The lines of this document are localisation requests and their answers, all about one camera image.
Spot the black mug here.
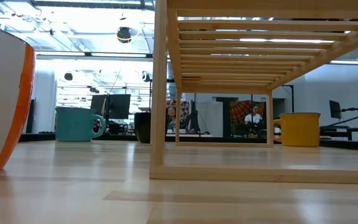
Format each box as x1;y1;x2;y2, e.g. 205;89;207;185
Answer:
134;112;152;144

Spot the teal speckled mug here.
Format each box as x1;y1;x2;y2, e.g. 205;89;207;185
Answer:
55;106;107;143

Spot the yellow mug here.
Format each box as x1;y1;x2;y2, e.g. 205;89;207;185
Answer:
273;112;321;148

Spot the orange and white striped mug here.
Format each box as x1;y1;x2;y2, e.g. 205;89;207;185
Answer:
0;22;37;175

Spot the red patterned cloth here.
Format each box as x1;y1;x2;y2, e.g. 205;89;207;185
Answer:
166;99;191;121

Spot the person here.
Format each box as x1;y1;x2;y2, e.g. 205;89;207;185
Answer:
165;105;177;131
244;104;264;132

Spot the wooden slatted rack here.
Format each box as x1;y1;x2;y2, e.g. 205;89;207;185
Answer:
149;0;358;184

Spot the orange patterned tapestry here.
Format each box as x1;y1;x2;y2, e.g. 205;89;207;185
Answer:
229;100;266;123

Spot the black computer monitor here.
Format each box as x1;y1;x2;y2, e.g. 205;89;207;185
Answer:
90;94;132;120

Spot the black hanging ceiling device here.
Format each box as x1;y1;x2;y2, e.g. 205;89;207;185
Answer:
116;27;132;44

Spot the small black monitor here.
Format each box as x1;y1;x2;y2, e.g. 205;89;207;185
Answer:
329;100;342;119

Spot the black desk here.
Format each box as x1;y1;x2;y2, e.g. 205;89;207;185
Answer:
319;125;358;141

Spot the black table edge rail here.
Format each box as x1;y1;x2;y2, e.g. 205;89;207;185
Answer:
19;133;358;152

